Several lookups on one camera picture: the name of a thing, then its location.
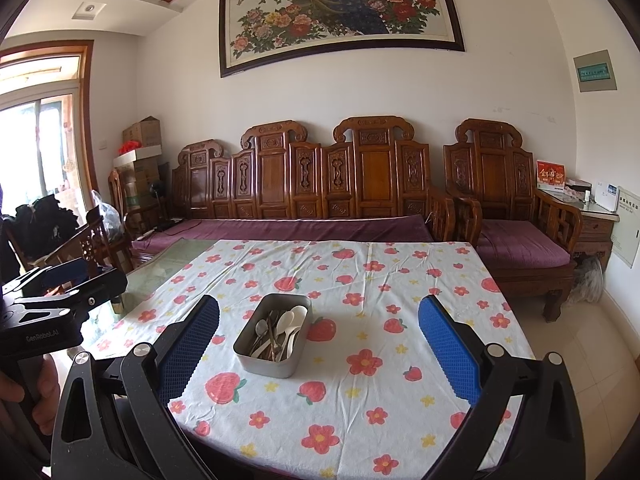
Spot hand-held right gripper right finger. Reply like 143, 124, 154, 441
417, 294, 586, 480

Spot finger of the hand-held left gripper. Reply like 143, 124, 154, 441
14, 267, 129, 317
0, 257, 91, 306

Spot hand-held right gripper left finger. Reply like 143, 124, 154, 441
50, 294, 221, 480

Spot metal tray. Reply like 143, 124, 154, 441
233, 293, 312, 378

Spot brown handled metal fork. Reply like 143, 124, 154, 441
265, 325, 284, 362

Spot large cream spoon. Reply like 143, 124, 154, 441
257, 312, 296, 359

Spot small cream spoon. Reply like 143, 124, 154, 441
277, 305, 307, 350

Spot person's left hand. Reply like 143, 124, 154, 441
0, 354, 62, 413

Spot wooden chair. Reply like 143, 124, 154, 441
30, 207, 132, 286
107, 167, 138, 246

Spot black clothing pile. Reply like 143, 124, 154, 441
12, 197, 81, 261

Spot white plastic bag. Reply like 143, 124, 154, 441
91, 190, 123, 238

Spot large cardboard box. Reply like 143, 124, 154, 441
120, 159, 168, 213

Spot floral tablecloth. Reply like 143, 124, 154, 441
92, 239, 536, 471

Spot white flat box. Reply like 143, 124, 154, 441
112, 146, 163, 168

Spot purple armchair cushion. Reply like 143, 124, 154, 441
477, 218, 572, 267

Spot purple sofa cushion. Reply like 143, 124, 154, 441
131, 214, 435, 261

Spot brown cardboard box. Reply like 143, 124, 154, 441
122, 116, 162, 148

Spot clear plastic bag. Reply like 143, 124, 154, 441
572, 256, 606, 303

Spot carved wooden armchair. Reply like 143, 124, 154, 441
442, 118, 583, 323

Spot carved wooden sofa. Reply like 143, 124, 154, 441
171, 116, 457, 241

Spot wooden side table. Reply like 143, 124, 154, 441
537, 187, 620, 273

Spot red desk calendar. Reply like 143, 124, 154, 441
536, 160, 567, 190

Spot white desk device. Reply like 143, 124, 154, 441
590, 181, 620, 211

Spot square ceiling light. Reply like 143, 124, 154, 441
72, 1, 107, 20

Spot framed peacock painting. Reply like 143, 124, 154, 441
219, 0, 466, 78

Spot wooden door frame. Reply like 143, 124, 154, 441
0, 40, 101, 211

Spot white wall cabinet door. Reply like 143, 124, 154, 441
612, 185, 640, 267

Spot green wall panel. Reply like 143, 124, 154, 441
573, 50, 617, 93

